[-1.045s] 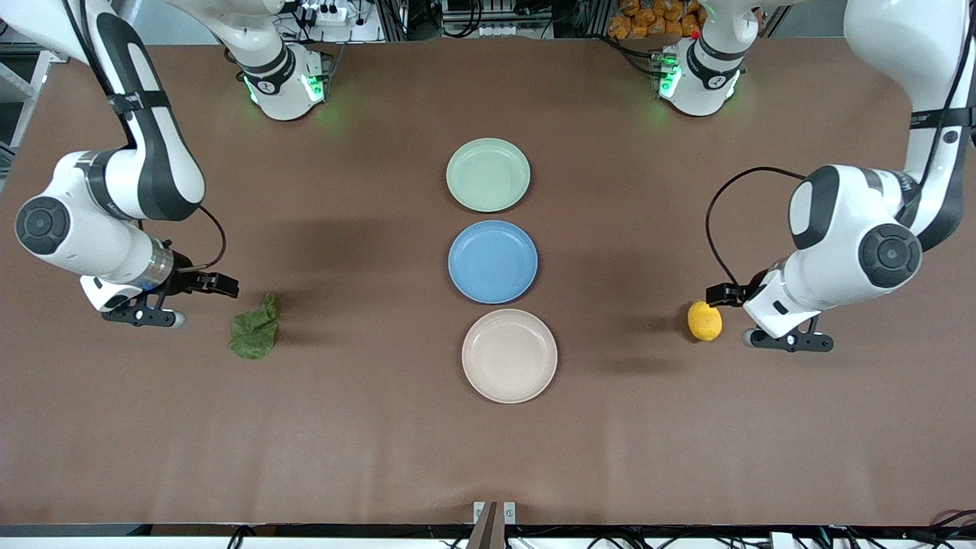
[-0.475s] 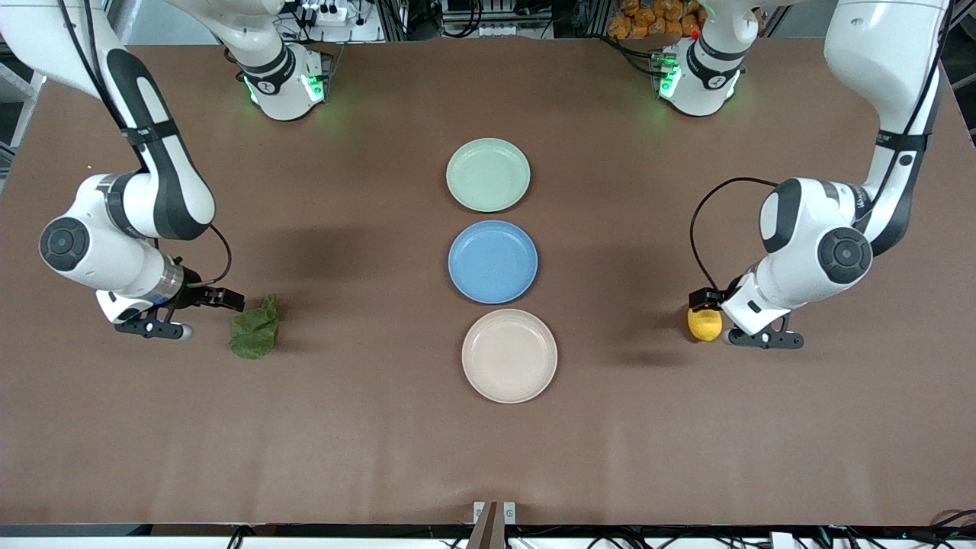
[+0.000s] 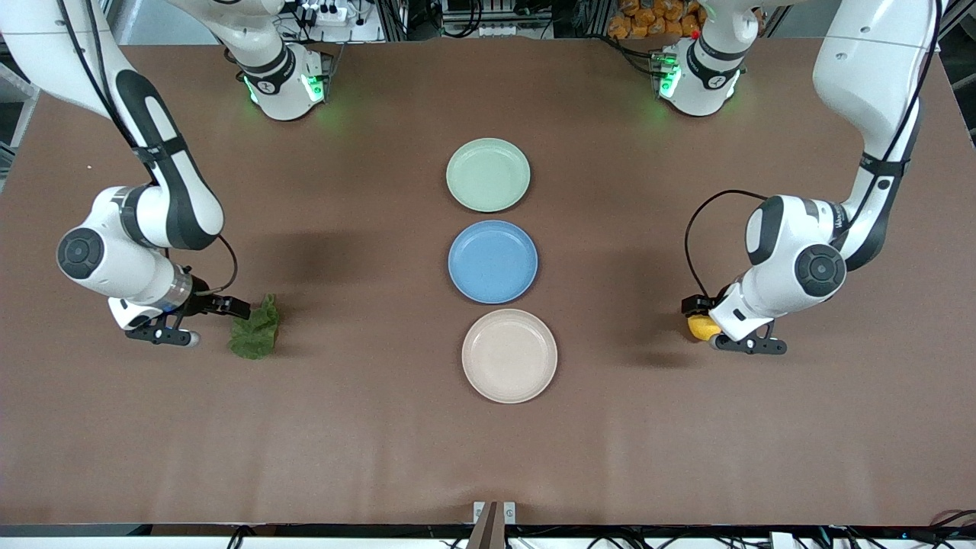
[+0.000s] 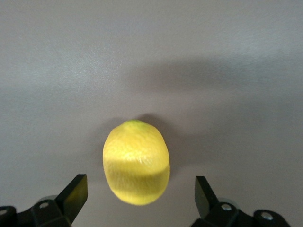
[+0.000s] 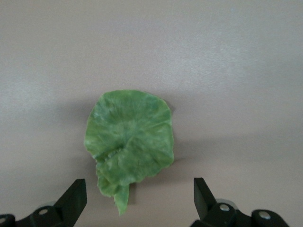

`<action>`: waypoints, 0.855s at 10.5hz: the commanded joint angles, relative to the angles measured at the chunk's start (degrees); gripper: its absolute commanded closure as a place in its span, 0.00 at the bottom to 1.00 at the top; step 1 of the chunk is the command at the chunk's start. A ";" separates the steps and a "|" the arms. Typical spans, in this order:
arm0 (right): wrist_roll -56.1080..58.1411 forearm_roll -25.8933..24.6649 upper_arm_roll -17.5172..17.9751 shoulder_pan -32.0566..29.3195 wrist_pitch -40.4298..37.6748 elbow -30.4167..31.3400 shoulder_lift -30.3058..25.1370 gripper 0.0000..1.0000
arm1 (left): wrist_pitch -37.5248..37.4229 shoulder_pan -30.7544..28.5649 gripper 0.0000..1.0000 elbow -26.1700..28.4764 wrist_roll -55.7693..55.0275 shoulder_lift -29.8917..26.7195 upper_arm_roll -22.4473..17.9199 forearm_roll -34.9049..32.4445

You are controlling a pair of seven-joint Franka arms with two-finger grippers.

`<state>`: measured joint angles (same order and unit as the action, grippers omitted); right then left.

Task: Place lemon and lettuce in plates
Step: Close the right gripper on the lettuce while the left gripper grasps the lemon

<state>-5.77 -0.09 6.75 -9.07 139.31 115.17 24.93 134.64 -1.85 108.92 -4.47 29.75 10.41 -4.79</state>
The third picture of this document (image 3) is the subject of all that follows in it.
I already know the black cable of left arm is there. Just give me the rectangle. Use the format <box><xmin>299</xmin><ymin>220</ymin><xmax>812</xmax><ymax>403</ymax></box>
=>
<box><xmin>684</xmin><ymin>0</ymin><xmax>940</xmax><ymax>300</ymax></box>

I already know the green lettuce leaf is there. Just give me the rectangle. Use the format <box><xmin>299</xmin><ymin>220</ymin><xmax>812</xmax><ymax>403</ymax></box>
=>
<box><xmin>228</xmin><ymin>294</ymin><xmax>281</xmax><ymax>361</ymax></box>

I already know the blue round plate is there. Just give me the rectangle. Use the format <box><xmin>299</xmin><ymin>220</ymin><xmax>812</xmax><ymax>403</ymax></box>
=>
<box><xmin>448</xmin><ymin>220</ymin><xmax>539</xmax><ymax>305</ymax></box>

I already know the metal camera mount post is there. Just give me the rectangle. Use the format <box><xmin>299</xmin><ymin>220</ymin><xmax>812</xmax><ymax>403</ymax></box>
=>
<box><xmin>467</xmin><ymin>501</ymin><xmax>517</xmax><ymax>549</ymax></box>

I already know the grey side rack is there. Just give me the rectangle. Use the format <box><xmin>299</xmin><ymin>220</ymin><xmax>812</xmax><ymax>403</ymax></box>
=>
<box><xmin>0</xmin><ymin>61</ymin><xmax>39</xmax><ymax>180</ymax></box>

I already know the pale green round plate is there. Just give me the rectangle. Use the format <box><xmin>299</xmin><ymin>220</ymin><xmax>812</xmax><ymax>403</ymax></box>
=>
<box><xmin>446</xmin><ymin>137</ymin><xmax>531</xmax><ymax>214</ymax></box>

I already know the black table edge rail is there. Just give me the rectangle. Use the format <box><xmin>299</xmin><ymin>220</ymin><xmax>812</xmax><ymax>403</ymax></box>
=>
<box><xmin>0</xmin><ymin>523</ymin><xmax>976</xmax><ymax>539</ymax></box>

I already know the dark equipment rack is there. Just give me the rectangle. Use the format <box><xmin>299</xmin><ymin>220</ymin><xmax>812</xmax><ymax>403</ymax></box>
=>
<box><xmin>381</xmin><ymin>0</ymin><xmax>611</xmax><ymax>40</ymax></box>

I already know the beige round plate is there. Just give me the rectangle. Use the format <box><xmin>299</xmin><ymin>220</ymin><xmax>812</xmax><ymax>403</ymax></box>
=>
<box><xmin>461</xmin><ymin>308</ymin><xmax>558</xmax><ymax>405</ymax></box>

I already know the aluminium frame extrusion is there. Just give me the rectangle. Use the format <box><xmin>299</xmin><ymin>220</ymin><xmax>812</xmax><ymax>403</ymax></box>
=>
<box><xmin>939</xmin><ymin>0</ymin><xmax>976</xmax><ymax>39</ymax></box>

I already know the white power strip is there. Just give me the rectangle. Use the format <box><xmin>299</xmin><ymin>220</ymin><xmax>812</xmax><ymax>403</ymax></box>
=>
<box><xmin>294</xmin><ymin>0</ymin><xmax>359</xmax><ymax>24</ymax></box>

